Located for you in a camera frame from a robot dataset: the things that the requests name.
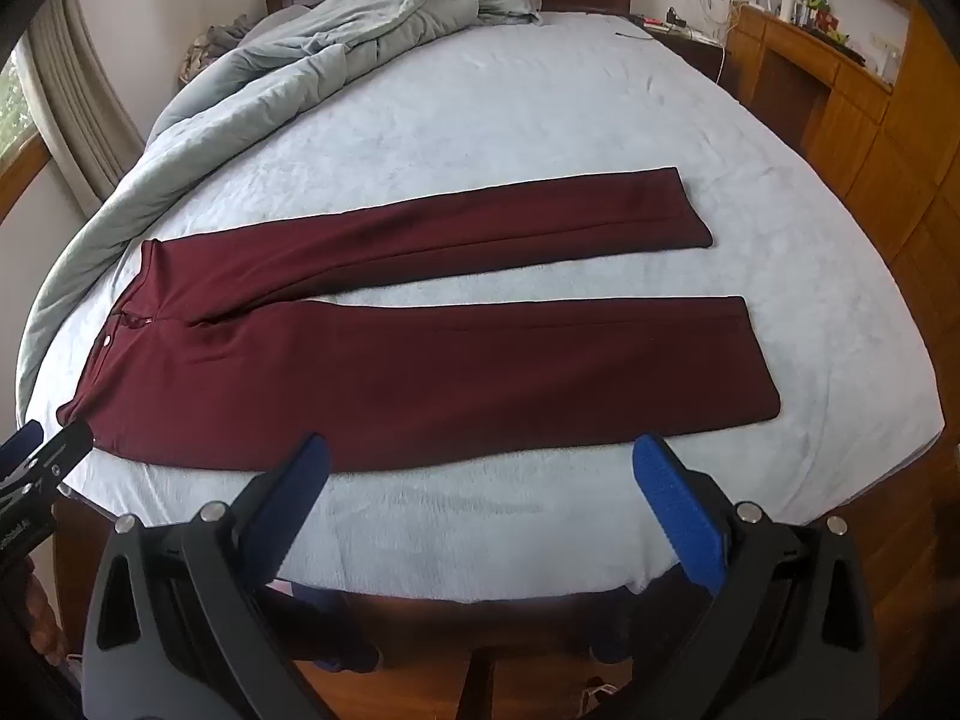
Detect white cable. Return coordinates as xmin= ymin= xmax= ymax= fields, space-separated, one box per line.
xmin=712 ymin=4 xmax=740 ymax=87

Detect window with wooden frame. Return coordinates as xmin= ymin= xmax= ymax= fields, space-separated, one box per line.
xmin=0 ymin=37 xmax=55 ymax=230

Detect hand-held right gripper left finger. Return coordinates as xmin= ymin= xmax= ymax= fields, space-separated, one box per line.
xmin=81 ymin=431 xmax=336 ymax=720

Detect maroon pants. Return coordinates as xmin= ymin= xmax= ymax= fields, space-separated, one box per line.
xmin=56 ymin=165 xmax=783 ymax=475

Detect beige curtain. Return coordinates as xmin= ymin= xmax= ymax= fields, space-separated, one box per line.
xmin=28 ymin=0 xmax=147 ymax=217

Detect dark blue slipper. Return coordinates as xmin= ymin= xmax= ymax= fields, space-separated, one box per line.
xmin=285 ymin=581 xmax=385 ymax=674
xmin=591 ymin=576 xmax=680 ymax=667

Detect dark nightstand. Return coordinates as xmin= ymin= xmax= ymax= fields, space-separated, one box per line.
xmin=637 ymin=11 xmax=745 ymax=107

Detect grey comforter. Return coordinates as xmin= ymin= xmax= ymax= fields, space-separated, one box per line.
xmin=15 ymin=0 xmax=542 ymax=421

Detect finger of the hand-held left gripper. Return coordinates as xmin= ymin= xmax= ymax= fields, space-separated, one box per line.
xmin=6 ymin=425 xmax=95 ymax=500
xmin=0 ymin=420 xmax=46 ymax=475

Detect bed with pale blue sheet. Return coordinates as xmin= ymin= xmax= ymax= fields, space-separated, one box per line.
xmin=15 ymin=10 xmax=946 ymax=605

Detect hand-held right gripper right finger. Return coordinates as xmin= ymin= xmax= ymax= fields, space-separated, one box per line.
xmin=632 ymin=431 xmax=880 ymax=720

